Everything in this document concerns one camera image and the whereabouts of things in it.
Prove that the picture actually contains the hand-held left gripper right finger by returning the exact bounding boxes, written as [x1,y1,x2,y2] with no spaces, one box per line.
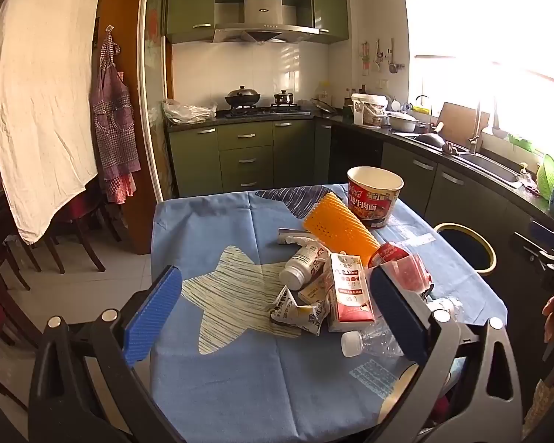
[369,265,524,443]

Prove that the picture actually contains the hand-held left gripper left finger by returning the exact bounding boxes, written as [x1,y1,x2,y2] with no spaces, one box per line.
[28,265,183,443]

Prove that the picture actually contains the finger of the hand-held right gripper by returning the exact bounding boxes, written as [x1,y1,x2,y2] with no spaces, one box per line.
[513,232,552,261]

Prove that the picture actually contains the clear plastic water bottle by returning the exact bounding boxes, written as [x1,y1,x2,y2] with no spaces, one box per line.
[341,295,465,358]

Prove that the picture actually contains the red and white carton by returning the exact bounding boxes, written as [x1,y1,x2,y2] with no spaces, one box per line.
[325,251,376,333]

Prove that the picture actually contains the red plastic wrapper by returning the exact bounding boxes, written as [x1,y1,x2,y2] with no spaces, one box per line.
[367,241,435,303]

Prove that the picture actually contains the cardboard tape pack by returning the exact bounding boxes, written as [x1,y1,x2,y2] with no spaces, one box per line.
[297,281,329,306]

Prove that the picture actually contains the milk pouch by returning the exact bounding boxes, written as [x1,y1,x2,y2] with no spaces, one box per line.
[269,284,331,337]

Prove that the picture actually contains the orange plastic mesh sleeve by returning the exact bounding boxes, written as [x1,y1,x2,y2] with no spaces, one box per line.
[303,193,382,266]

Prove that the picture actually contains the white plastic pill bottle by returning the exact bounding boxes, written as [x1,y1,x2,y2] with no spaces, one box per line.
[279,241,331,289]

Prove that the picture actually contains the instant noodle paper cup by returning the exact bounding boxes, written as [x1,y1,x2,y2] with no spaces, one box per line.
[347,166,404,229]

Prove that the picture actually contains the silver foil tube box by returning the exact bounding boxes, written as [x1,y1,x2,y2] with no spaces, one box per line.
[277,227,321,245]

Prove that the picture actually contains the person's right forearm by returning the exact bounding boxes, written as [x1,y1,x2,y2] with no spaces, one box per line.
[521,376,554,435]

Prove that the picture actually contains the person's right hand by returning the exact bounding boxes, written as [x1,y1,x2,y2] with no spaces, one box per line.
[541,295,554,344]

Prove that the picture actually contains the green plastic colander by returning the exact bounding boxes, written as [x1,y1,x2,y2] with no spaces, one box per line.
[536,153,554,199]

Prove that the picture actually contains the steel sink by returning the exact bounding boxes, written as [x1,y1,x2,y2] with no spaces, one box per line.
[457,151,520,183]

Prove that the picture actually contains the green sink base cabinet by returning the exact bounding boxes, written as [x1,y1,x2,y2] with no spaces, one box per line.
[314,120,554,264]

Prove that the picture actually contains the dark wooden chair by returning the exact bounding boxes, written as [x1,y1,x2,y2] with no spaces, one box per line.
[41,180,121,273]
[0,166,42,291]

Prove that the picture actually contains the blue printed tablecloth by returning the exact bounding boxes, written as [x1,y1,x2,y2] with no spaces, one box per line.
[150,183,509,443]

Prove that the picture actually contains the steel faucet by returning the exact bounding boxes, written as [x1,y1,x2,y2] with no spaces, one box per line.
[466,102,485,154]

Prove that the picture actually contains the wooden cutting board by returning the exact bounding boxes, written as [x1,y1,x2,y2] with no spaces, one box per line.
[436,102,490,146]

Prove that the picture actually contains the black pan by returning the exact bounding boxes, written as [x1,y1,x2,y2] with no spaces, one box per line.
[413,131,444,148]

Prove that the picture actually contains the white enamel pot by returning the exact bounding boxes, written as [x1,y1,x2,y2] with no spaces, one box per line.
[387,111,420,132]

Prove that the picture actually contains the checkered purple apron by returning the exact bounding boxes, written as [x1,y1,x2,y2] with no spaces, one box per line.
[89,25,141,205]

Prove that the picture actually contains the green base cabinet with drawers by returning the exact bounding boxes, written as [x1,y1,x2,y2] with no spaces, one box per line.
[166,117,333,198]

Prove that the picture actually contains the clear plastic bag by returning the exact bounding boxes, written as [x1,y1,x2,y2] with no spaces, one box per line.
[161,98,218,125]

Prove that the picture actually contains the white plastic bucket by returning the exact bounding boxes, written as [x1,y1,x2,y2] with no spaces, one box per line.
[351,93,389,126]

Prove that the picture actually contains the window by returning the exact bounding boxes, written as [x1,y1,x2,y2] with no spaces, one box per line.
[404,0,554,158]

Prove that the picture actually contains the glass pan lid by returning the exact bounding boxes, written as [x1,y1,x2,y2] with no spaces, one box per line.
[310,97,338,115]

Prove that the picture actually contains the hanging kitchen utensils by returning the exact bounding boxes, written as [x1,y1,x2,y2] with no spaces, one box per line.
[360,37,404,77]

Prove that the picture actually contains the gas stove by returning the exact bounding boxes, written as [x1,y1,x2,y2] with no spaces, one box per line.
[216,104,312,118]

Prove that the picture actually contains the black wok with lid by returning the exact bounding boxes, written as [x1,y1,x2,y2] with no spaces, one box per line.
[225,85,262,107]

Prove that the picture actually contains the glass sliding door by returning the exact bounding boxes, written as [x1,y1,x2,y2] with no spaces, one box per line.
[138,0,178,204]

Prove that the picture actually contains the hanging white cloth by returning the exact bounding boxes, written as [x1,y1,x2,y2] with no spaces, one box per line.
[0,0,109,245]

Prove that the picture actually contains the steel range hood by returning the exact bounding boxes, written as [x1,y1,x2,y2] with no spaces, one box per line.
[212,0,321,46]

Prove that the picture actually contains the green wall cabinets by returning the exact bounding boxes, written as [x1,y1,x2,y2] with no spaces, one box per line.
[165,0,350,46]

